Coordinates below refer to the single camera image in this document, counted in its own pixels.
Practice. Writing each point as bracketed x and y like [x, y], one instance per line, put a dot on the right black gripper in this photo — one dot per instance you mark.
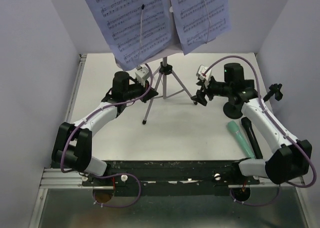
[202, 93]

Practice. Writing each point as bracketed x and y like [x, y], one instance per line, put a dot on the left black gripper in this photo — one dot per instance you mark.
[150, 94]

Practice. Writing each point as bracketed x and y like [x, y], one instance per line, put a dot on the silver tripod music stand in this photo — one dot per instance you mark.
[164, 71]

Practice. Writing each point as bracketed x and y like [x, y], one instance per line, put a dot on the black microphone stand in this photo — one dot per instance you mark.
[274, 90]
[231, 111]

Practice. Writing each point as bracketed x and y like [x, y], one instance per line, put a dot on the green toy microphone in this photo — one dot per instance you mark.
[234, 129]

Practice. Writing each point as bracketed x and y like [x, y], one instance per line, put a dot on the black microphone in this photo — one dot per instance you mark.
[247, 126]

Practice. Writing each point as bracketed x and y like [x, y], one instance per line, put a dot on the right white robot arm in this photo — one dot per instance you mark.
[290, 155]

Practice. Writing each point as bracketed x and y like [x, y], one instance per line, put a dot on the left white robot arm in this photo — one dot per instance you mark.
[72, 149]

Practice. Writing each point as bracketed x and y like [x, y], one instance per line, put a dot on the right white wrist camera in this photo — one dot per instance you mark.
[203, 76]

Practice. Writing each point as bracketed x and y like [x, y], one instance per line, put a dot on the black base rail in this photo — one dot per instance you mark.
[171, 178]

